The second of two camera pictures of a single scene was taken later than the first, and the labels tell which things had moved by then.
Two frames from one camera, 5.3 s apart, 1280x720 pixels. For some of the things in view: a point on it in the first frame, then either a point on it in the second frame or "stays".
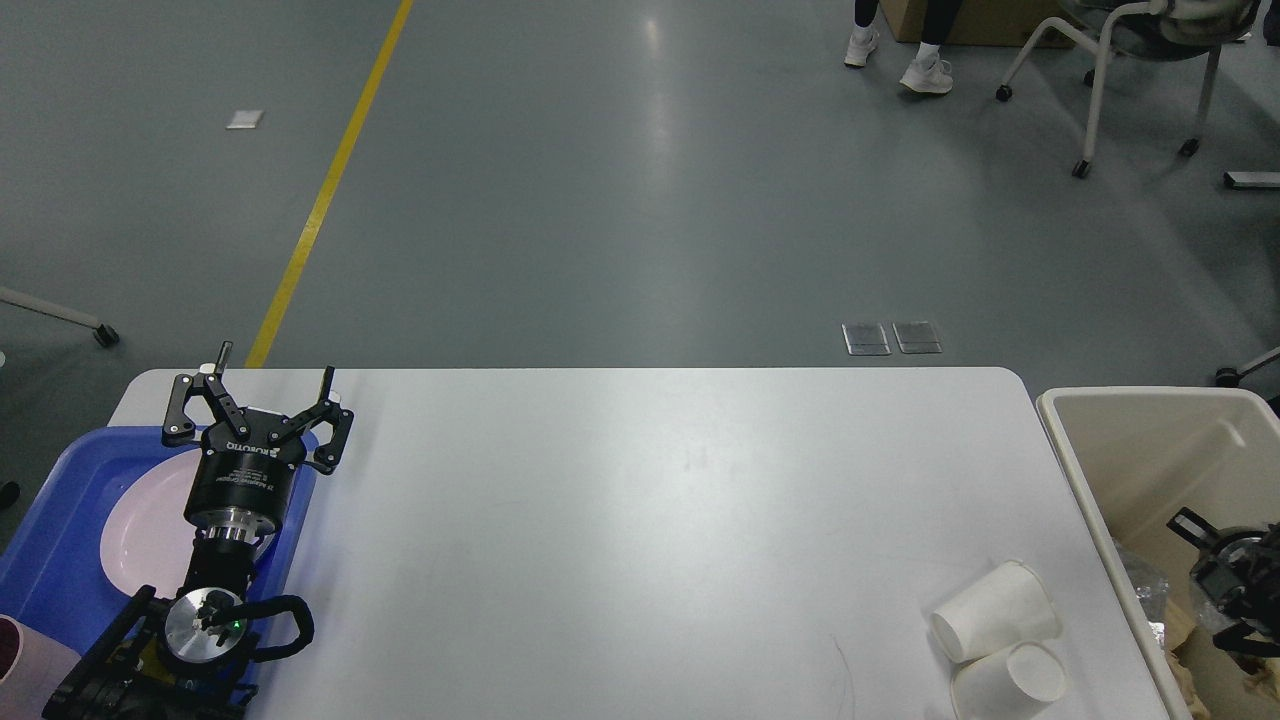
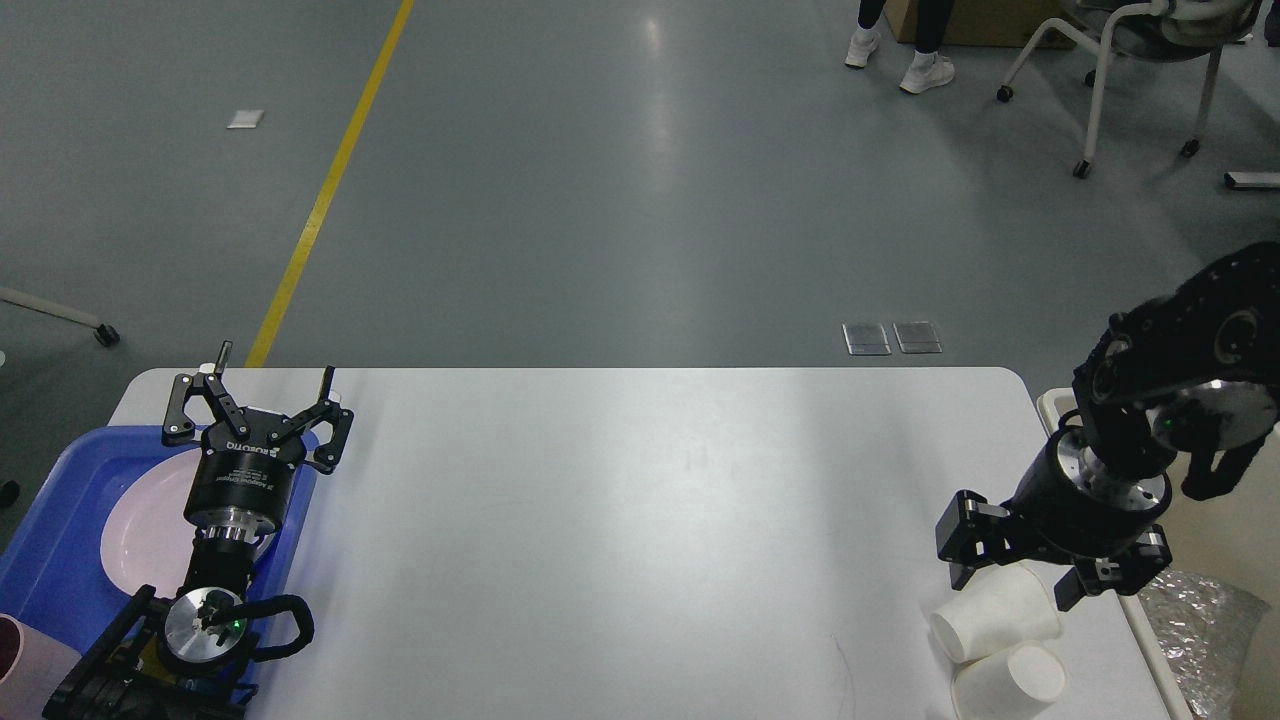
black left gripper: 242,482 stays
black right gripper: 1239,569 to 1069,503
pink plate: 146,538 stays
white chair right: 1231,376 stays
